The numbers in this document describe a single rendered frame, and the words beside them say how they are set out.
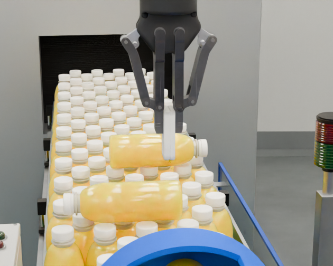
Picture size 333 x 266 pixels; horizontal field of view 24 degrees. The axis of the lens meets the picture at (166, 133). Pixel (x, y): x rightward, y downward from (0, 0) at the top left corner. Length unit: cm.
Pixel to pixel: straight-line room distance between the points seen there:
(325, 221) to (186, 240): 61
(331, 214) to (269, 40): 370
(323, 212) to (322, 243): 7
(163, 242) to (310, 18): 430
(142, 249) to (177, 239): 5
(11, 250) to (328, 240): 64
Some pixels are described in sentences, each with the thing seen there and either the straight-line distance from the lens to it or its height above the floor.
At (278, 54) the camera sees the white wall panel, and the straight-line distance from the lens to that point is 523.
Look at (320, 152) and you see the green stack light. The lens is 152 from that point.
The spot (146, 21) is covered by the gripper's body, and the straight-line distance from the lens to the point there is 100.
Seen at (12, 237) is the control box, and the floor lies 110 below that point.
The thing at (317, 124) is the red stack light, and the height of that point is 124.
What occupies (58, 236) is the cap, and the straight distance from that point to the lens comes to 135.
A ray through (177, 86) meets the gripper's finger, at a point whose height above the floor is 142.
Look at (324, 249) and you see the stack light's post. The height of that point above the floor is 98.
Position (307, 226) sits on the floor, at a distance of 422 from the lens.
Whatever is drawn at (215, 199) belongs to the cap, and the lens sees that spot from 149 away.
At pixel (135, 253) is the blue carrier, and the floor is 122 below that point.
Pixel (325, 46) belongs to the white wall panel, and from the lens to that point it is 528.
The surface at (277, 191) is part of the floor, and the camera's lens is 468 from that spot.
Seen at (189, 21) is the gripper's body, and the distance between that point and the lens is 101.
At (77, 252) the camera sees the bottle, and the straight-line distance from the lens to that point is 137.
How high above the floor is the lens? 165
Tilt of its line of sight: 17 degrees down
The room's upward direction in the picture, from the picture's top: straight up
